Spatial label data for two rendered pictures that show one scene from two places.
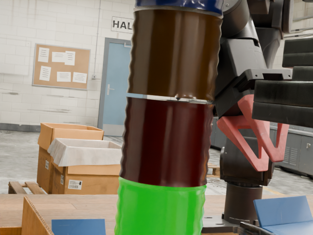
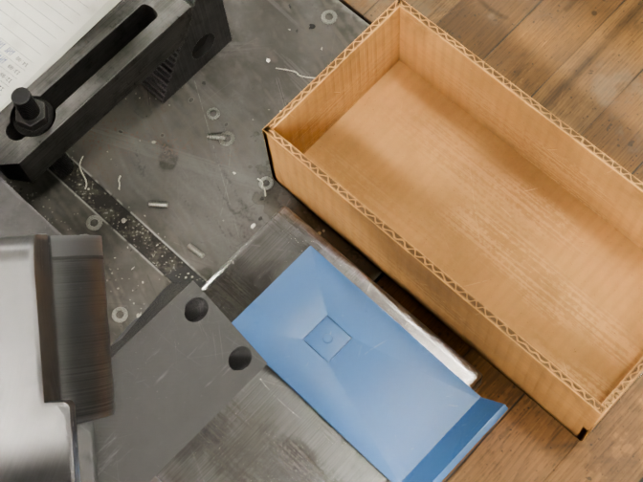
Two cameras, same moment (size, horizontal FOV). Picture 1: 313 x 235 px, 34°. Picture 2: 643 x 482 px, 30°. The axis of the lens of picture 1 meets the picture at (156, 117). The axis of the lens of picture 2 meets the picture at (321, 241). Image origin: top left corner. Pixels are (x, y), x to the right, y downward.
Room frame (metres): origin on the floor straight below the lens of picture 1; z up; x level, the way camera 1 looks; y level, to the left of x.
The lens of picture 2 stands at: (0.75, 0.00, 1.60)
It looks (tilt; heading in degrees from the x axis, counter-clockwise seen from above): 69 degrees down; 164
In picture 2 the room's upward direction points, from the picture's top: 8 degrees counter-clockwise
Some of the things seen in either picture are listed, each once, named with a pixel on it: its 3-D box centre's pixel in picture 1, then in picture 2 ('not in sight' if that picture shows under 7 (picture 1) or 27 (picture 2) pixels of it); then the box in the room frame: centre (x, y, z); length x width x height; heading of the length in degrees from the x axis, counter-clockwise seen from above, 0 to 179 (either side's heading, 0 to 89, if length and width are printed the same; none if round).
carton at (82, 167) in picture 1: (89, 174); not in sight; (4.14, 0.51, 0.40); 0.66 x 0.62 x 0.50; 21
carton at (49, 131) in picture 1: (69, 157); not in sight; (4.70, 0.77, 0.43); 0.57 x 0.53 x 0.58; 24
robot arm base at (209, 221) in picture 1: (242, 203); not in sight; (0.88, -0.16, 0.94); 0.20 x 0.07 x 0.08; 113
